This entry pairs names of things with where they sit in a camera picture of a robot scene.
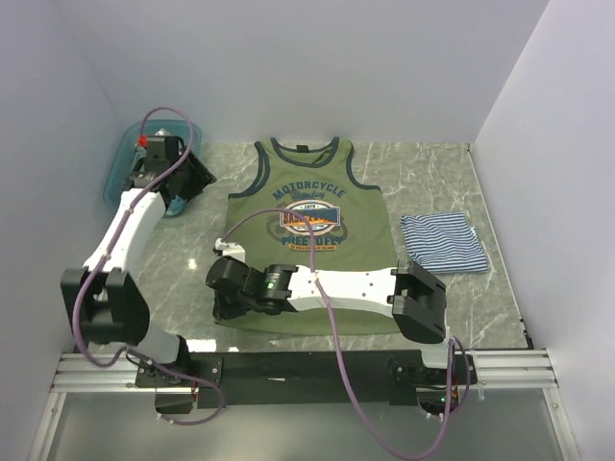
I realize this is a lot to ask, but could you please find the olive green tank top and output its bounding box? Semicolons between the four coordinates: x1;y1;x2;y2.
212;136;403;336

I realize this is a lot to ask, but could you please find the blue white striped tank top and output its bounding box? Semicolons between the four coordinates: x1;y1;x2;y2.
400;211;489;275

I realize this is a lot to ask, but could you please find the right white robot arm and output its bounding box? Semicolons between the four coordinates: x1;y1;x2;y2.
206;255;455;383

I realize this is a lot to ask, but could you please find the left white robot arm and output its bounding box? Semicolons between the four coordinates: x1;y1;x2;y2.
61;130;215;386

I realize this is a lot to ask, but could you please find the blue tank top in basket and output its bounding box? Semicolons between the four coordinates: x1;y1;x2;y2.
165;196;187;218

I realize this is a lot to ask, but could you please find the teal plastic laundry basket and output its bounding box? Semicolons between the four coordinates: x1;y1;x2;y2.
103;119;202;211

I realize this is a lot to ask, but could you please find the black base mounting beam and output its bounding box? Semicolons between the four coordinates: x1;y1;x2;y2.
135;351;478;415

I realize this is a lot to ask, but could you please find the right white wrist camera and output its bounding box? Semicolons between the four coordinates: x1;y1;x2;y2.
213;238;246;262

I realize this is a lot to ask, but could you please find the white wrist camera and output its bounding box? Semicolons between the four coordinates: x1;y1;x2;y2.
135;134;148;149
213;238;246;262

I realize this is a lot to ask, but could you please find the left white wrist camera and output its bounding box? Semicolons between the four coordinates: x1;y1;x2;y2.
135;134;148;149

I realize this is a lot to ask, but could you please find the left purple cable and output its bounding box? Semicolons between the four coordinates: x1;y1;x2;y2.
71;108;227;426

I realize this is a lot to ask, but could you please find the purple cable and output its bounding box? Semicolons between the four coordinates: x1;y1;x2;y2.
71;108;227;426
223;208;472;458

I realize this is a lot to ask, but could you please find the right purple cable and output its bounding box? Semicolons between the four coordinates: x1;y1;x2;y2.
223;208;472;458

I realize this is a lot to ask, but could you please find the aluminium extrusion frame rail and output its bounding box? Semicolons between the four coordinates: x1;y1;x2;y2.
51;337;580;460

